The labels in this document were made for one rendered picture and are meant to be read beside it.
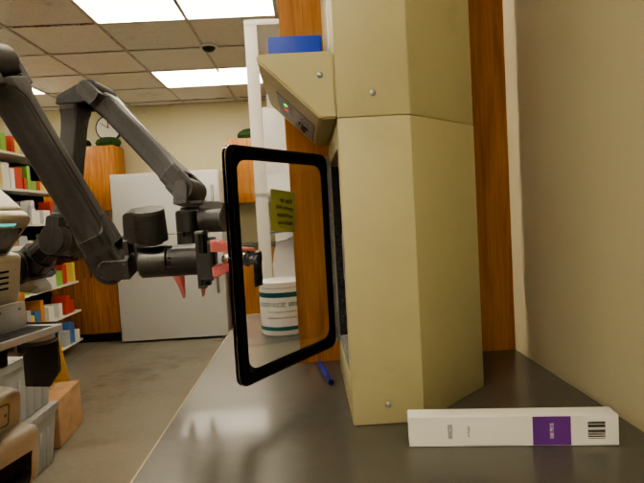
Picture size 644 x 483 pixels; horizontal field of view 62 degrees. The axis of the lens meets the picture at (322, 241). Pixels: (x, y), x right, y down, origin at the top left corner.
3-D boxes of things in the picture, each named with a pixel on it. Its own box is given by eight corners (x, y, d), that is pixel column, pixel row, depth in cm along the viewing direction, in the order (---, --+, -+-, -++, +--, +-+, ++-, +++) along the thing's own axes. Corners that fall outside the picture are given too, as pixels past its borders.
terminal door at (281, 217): (336, 345, 112) (325, 154, 110) (240, 389, 87) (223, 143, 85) (333, 344, 113) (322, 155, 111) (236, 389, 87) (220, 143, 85)
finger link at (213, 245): (251, 238, 93) (197, 241, 93) (254, 278, 94) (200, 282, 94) (255, 236, 100) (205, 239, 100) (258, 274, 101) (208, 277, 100)
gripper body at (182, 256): (204, 230, 93) (162, 233, 93) (208, 288, 94) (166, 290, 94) (211, 229, 100) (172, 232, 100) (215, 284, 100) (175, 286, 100)
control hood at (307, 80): (328, 146, 112) (325, 98, 111) (336, 118, 79) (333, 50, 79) (273, 149, 111) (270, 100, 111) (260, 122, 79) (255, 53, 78)
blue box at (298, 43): (322, 95, 109) (319, 50, 108) (324, 82, 99) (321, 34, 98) (273, 98, 108) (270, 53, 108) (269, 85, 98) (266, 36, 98)
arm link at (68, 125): (80, 94, 146) (51, 80, 136) (121, 90, 141) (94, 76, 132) (67, 257, 142) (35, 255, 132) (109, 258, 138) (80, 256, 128)
